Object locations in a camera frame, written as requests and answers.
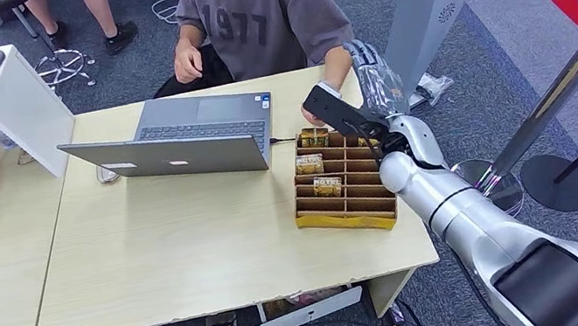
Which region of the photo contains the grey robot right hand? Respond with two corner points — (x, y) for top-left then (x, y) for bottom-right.
(341, 31), (414, 127)

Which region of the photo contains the person's right hand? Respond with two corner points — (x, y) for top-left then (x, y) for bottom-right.
(169, 36), (208, 86)

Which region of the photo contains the person's left hand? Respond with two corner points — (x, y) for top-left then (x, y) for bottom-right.
(296, 78), (347, 130)

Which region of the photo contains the person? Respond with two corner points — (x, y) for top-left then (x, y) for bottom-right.
(136, 0), (369, 153)
(23, 0), (143, 69)

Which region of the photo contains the wooden card holder box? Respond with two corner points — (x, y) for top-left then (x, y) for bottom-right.
(281, 121), (403, 246)

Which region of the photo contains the clear plastic bag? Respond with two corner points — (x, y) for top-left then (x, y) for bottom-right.
(409, 67), (458, 109)

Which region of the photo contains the silver kiosk stand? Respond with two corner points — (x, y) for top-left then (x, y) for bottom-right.
(374, 0), (496, 113)

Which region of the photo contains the grey laptop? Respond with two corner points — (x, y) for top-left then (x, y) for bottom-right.
(52, 79), (285, 205)

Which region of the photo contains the black stool with chrome base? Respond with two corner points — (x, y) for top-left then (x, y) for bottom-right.
(0, 0), (100, 103)

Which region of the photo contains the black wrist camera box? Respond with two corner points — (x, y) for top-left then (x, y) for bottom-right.
(298, 73), (391, 154)

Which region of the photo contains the black laptop cable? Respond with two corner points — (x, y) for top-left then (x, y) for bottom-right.
(268, 133), (299, 148)

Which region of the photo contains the chrome stanchion post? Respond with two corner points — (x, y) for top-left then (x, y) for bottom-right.
(429, 15), (578, 228)

